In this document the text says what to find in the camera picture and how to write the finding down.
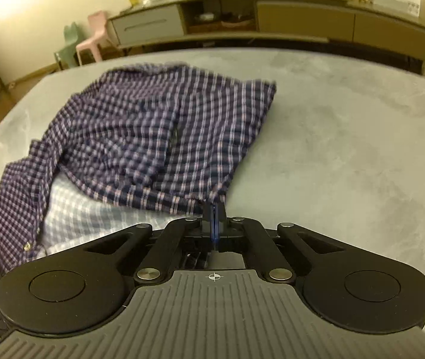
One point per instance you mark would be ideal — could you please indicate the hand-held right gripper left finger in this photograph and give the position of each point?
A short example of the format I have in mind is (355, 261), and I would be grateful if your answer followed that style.
(206, 217)

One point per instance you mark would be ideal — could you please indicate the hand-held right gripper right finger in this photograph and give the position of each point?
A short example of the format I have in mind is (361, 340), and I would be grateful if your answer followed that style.
(220, 218)

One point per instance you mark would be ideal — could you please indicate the blue plaid shirt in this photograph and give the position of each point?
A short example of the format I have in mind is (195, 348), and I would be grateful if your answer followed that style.
(141, 138)

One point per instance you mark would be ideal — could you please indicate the pink plastic chair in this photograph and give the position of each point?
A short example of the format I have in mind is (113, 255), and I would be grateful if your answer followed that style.
(96, 30)

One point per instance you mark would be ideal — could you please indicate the white box of packets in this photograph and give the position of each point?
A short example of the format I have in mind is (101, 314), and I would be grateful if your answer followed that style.
(399, 2)

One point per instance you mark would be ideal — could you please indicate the green plastic chair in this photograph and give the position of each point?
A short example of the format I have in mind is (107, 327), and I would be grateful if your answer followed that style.
(68, 45)

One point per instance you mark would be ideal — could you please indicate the long grey sideboard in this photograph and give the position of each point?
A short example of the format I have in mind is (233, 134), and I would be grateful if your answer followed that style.
(302, 18)

